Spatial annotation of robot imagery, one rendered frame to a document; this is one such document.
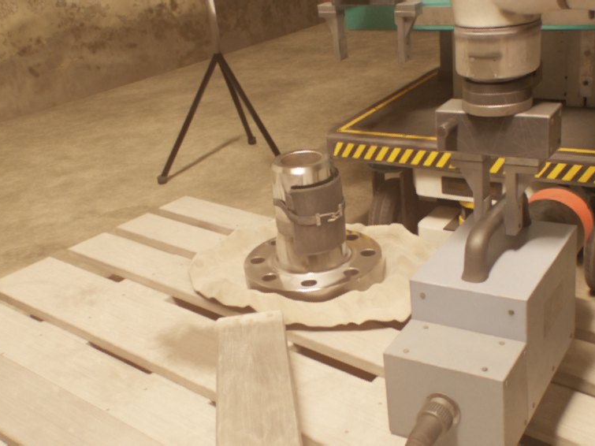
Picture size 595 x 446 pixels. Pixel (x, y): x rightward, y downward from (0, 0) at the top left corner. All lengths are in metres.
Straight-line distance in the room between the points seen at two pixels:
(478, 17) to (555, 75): 1.04
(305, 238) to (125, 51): 2.69
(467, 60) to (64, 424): 0.75
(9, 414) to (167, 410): 0.23
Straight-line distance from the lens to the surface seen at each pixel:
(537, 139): 0.92
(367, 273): 1.43
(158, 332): 1.45
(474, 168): 0.97
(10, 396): 1.35
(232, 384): 1.12
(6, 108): 3.71
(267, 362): 1.15
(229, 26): 4.43
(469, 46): 0.90
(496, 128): 0.93
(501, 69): 0.89
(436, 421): 0.89
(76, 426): 1.24
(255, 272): 1.48
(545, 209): 1.17
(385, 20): 1.76
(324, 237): 1.42
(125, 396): 1.31
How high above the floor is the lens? 0.86
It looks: 24 degrees down
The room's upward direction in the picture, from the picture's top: 7 degrees counter-clockwise
